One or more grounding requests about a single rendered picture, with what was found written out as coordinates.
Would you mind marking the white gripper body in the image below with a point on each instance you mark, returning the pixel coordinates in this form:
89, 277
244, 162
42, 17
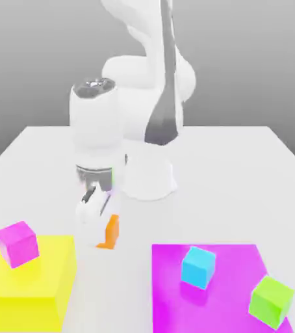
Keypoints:
96, 210

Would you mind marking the small orange cube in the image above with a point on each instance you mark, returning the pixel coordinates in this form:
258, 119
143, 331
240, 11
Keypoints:
114, 230

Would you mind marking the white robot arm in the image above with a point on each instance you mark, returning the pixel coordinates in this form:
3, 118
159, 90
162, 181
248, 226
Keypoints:
137, 104

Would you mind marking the small magenta cube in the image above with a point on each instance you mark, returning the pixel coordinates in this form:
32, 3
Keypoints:
17, 244

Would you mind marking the small cyan cube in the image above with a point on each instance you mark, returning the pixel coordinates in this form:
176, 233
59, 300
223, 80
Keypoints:
198, 268

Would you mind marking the small green cube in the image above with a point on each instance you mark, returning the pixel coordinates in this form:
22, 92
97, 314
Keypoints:
271, 301

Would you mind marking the large yellow box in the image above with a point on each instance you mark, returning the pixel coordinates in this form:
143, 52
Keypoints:
28, 291

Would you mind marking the large magenta box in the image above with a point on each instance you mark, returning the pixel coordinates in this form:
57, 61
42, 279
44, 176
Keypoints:
230, 307

